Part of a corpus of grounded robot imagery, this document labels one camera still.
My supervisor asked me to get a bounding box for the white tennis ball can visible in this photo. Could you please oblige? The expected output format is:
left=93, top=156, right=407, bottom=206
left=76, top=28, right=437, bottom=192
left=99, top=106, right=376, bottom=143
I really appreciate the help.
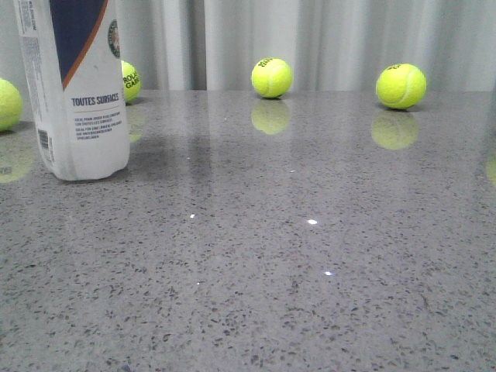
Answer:
left=13, top=1, right=130, bottom=181

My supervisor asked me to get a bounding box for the tennis ball far centre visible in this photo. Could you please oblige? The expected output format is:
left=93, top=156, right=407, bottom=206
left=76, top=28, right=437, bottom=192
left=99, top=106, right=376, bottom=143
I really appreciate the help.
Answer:
left=251, top=57, right=293, bottom=98

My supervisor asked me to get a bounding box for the tennis ball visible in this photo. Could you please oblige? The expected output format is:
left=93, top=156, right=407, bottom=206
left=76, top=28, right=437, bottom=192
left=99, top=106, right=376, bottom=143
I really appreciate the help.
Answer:
left=376, top=64, right=427, bottom=109
left=0, top=79, right=23, bottom=132
left=251, top=57, right=293, bottom=98

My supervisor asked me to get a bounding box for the tennis ball Roland Garros print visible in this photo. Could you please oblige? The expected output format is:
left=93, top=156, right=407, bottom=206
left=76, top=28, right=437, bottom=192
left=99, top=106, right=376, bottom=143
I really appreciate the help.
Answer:
left=121, top=60, right=142, bottom=104

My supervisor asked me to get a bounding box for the tennis ball far right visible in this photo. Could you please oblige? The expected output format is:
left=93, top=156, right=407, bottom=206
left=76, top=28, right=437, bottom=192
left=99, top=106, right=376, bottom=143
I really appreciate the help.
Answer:
left=376, top=64, right=427, bottom=109

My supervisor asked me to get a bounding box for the tennis ball far left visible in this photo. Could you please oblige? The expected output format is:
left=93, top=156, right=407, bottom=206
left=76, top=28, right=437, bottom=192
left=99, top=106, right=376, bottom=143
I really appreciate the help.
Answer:
left=0, top=79, right=23, bottom=132

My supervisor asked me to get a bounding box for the grey pleated curtain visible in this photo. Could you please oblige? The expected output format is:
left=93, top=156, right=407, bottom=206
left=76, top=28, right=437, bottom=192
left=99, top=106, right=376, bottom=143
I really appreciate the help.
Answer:
left=0, top=0, right=496, bottom=93

